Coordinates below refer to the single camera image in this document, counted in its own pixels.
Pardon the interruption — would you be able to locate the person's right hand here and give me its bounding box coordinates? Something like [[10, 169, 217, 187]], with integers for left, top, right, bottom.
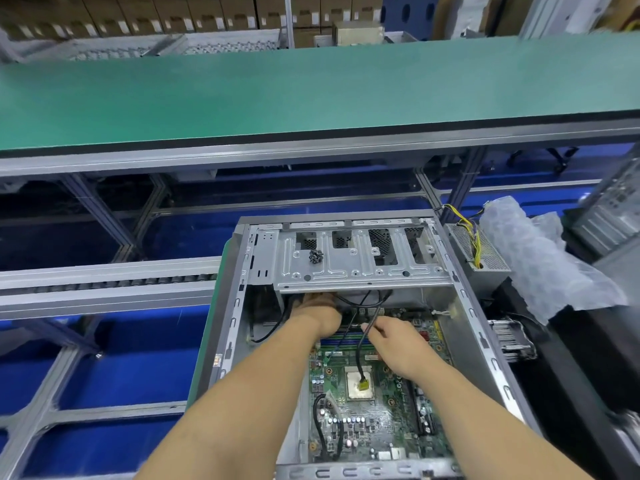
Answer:
[[364, 315, 444, 381]]

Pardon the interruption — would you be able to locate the person's left hand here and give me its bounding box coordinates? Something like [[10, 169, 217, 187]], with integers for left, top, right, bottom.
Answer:
[[291, 293, 344, 341]]

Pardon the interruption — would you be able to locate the small gold CPU chip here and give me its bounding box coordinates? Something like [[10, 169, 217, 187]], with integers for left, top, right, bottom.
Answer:
[[345, 373, 378, 401]]

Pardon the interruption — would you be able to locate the black and silver computer case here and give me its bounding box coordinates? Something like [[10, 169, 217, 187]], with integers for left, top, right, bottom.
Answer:
[[195, 209, 543, 480]]

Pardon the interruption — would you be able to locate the green motherboard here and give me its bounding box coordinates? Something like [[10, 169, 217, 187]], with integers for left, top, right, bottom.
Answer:
[[300, 311, 457, 464]]

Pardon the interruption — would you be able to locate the metal heatsink cooler fan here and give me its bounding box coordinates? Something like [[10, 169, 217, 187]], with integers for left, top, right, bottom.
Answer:
[[490, 319, 539, 364]]

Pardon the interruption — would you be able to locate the grey power supply unit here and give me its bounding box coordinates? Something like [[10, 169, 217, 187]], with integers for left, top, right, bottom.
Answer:
[[440, 203, 513, 300]]

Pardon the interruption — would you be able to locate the person's right forearm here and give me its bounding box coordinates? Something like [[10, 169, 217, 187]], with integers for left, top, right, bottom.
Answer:
[[410, 357, 597, 480]]

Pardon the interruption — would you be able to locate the person's left forearm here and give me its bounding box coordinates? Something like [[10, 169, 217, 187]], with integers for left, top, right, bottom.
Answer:
[[135, 321, 337, 480]]

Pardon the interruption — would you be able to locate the dark grey case side panel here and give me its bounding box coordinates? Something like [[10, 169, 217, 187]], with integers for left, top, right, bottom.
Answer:
[[590, 235, 640, 356]]

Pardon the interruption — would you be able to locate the grey computer tower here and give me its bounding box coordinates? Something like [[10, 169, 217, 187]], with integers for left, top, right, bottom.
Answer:
[[565, 155, 640, 258]]

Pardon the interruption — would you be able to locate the white bubble wrap bag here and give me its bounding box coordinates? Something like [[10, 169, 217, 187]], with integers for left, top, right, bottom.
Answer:
[[480, 195, 631, 326]]

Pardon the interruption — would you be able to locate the green conveyor belt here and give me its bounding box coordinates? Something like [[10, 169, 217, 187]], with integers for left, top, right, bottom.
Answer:
[[0, 33, 640, 156]]

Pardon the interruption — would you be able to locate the stack of cardboard boxes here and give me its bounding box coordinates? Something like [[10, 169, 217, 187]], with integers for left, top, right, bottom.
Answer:
[[0, 0, 386, 41]]

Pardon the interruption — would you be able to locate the aluminium roller conveyor rail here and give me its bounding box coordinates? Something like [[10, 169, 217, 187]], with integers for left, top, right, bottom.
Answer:
[[0, 257, 223, 320]]

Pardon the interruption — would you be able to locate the black cable loop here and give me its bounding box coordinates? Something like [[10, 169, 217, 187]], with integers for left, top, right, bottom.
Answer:
[[505, 145, 582, 176]]

